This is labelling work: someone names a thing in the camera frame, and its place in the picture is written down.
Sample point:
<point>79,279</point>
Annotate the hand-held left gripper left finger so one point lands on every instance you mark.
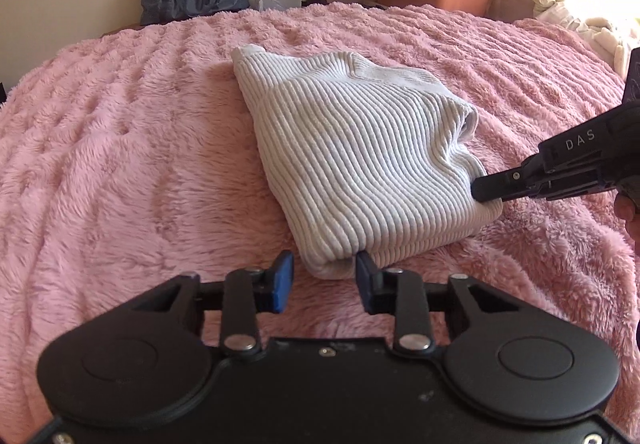
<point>282,284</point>

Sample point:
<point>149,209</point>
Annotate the pink fluffy blanket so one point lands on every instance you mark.
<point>125,163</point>

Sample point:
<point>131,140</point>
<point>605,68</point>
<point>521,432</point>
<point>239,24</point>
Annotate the white crumpled cloth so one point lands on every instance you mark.
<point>590,23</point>

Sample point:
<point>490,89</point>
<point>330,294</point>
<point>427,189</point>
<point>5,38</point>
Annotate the white ribbed knit sweater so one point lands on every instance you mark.
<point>360,153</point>

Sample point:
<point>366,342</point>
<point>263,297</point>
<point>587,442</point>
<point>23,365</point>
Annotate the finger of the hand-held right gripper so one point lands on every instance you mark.
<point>495,186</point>

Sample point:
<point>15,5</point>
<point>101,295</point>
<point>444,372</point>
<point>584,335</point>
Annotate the person's right hand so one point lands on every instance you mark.
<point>629,219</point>

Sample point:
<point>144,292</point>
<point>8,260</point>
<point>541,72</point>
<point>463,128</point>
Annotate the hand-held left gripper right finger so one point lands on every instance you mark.
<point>364,284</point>

